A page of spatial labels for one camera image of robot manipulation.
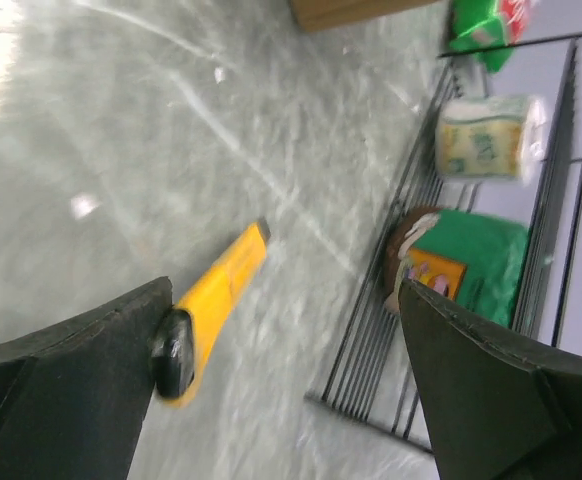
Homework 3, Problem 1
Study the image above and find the green lid jar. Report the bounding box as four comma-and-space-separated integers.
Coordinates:
383, 206, 528, 328

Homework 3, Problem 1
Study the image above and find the green white chips bag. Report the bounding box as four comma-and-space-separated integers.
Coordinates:
449, 0, 539, 73

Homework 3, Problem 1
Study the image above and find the yellow utility knife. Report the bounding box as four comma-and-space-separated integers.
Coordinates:
151, 218, 271, 407

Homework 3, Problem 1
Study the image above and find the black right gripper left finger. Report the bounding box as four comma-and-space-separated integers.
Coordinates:
0, 277, 172, 479

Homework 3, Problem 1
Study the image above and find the brown cardboard express box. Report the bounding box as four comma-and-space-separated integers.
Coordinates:
290, 0, 435, 32

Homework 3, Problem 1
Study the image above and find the black wire basket rack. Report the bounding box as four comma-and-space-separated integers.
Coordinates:
305, 32, 582, 454

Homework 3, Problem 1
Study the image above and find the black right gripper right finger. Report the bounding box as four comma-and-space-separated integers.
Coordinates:
399, 280, 582, 479

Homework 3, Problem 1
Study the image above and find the white lid can in rack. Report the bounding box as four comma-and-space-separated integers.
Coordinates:
435, 94, 548, 184

